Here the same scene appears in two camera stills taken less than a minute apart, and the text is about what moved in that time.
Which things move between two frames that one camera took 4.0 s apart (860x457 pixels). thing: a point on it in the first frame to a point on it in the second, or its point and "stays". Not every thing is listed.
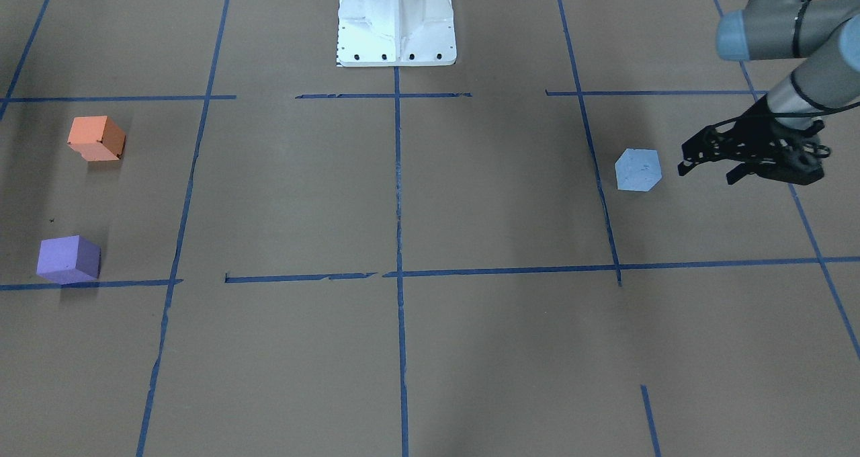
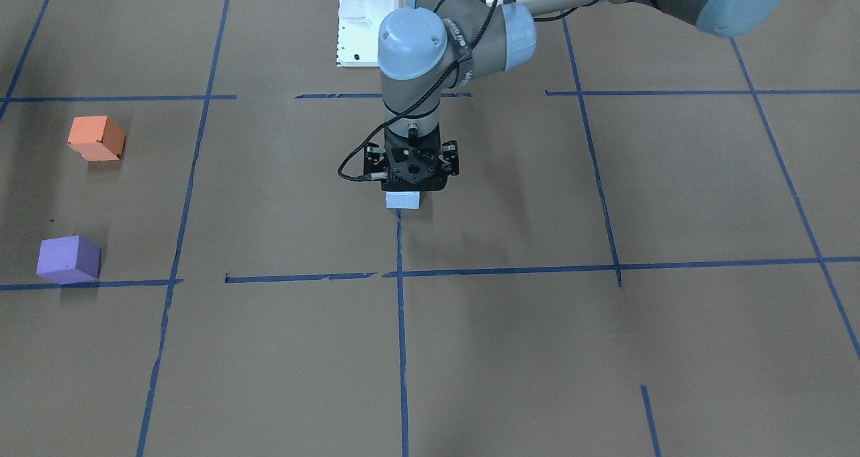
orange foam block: [97, 138] stays
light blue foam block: [638, 169] to [403, 199]
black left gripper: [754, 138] to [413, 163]
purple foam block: [68, 260] stays
